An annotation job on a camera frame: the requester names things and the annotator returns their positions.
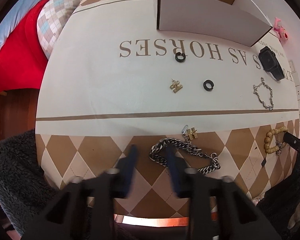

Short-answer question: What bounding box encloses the gold h pendant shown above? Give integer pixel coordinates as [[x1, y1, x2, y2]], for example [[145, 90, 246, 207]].
[[181, 125, 198, 141], [170, 79, 183, 93]]

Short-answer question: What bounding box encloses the red blanket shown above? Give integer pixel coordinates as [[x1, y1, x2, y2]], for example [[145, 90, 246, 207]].
[[0, 0, 49, 92]]

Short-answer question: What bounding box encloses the white wall power strip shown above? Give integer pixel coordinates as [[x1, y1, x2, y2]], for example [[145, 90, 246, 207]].
[[288, 60, 300, 128]]

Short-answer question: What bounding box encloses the gold H pendant upper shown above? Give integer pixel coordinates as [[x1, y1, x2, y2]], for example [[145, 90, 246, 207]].
[[170, 79, 183, 93]]

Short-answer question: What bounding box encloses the cream printed table mat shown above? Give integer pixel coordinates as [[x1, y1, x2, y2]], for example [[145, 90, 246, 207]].
[[36, 0, 299, 218]]

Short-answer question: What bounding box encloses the black smart watch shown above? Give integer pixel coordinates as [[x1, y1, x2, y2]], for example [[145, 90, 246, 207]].
[[258, 46, 285, 81]]

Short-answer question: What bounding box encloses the thick silver chain bracelet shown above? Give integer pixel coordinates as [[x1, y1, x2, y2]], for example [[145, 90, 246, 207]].
[[148, 137, 222, 176]]

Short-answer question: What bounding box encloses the dark fuzzy sleeve left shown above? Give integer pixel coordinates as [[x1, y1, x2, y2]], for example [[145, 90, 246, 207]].
[[0, 129, 58, 236]]

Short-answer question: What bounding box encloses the white cardboard box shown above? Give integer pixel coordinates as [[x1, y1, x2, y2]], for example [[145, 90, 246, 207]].
[[155, 0, 272, 47]]

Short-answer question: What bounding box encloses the gold H pendant lower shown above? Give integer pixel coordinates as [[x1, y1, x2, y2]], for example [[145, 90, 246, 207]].
[[181, 125, 198, 141]]

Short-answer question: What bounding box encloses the black ring upper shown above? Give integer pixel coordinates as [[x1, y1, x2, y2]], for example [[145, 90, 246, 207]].
[[174, 51, 187, 64]]

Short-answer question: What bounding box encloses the thin silver chain bracelet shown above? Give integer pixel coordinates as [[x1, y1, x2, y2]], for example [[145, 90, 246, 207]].
[[252, 76, 275, 111]]

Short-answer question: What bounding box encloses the checkered patterned quilt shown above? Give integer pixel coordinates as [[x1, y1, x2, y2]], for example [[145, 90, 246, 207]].
[[37, 0, 82, 58]]

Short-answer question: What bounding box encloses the gold bead bracelet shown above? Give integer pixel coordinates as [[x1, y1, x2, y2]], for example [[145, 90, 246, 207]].
[[264, 126, 289, 156]]

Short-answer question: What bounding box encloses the pink panther plush toy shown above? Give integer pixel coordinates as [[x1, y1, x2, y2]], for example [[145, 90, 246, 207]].
[[273, 17, 289, 44]]

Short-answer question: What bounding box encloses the black ring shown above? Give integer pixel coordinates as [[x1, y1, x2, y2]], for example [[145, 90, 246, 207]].
[[203, 79, 215, 92], [174, 51, 187, 64]]

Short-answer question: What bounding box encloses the black ring lower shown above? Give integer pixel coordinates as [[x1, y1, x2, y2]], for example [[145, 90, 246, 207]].
[[203, 79, 215, 92]]

